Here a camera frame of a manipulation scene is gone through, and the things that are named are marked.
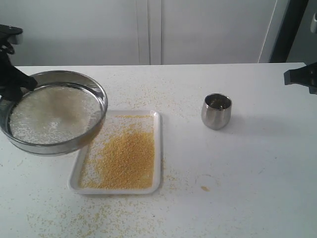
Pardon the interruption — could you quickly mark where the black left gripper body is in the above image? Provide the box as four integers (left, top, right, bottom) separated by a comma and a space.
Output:
0, 42, 14, 88

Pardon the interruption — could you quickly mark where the round steel mesh sieve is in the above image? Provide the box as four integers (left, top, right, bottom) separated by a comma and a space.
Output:
0, 70, 108, 155

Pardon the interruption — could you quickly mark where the stainless steel cup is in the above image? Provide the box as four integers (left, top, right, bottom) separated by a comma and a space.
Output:
201, 93, 232, 130

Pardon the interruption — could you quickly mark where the yellow granular grain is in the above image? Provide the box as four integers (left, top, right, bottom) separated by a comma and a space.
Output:
79, 115, 155, 190

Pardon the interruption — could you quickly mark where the white cabinet with doors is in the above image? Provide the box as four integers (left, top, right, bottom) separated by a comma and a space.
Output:
0, 0, 288, 66

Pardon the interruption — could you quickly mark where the white square plastic tray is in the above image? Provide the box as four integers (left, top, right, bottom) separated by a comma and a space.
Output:
68, 110, 162, 195

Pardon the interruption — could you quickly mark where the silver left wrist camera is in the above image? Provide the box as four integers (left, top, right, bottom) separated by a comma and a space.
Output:
0, 24, 23, 45

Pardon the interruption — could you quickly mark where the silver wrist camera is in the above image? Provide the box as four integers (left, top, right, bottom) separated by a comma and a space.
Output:
0, 24, 23, 45
310, 12, 317, 43

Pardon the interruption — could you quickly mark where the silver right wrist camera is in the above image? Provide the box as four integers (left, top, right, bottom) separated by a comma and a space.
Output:
310, 12, 317, 43

